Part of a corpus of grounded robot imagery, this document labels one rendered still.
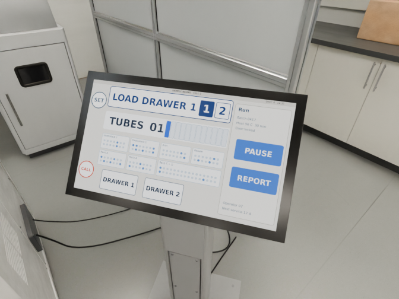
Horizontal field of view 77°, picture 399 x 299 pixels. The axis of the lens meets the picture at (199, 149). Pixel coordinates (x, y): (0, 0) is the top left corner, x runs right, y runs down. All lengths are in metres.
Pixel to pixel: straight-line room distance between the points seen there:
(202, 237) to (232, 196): 0.29
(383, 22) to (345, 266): 1.81
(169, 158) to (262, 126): 0.22
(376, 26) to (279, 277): 2.01
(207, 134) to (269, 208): 0.20
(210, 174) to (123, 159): 0.21
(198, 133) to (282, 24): 0.67
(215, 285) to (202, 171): 1.04
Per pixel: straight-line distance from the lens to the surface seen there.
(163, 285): 1.53
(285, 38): 1.10
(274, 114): 0.56
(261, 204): 0.55
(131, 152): 0.61
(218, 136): 0.55
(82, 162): 0.67
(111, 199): 0.63
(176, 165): 0.57
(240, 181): 0.55
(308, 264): 1.74
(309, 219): 1.95
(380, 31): 2.59
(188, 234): 0.82
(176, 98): 0.59
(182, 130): 0.57
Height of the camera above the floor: 1.42
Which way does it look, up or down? 37 degrees down
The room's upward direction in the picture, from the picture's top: 1 degrees clockwise
